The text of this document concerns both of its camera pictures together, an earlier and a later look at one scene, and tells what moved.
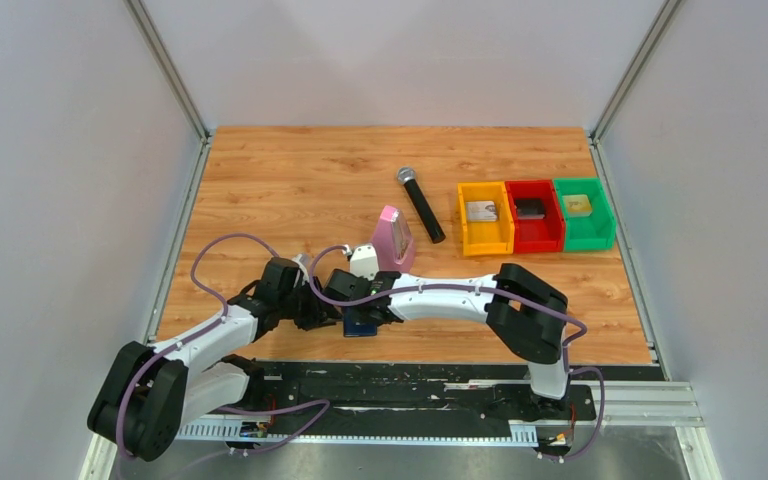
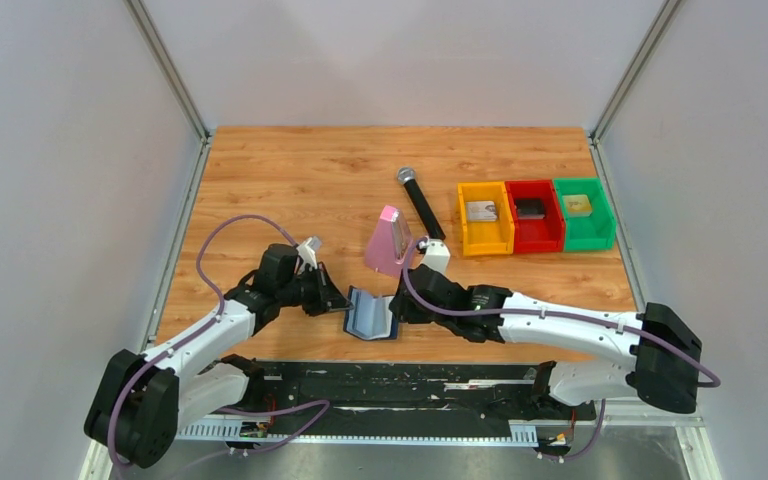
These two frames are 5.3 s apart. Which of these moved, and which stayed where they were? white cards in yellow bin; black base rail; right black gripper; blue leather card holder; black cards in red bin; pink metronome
Moved: blue leather card holder; right black gripper
Stayed: black base rail; black cards in red bin; white cards in yellow bin; pink metronome
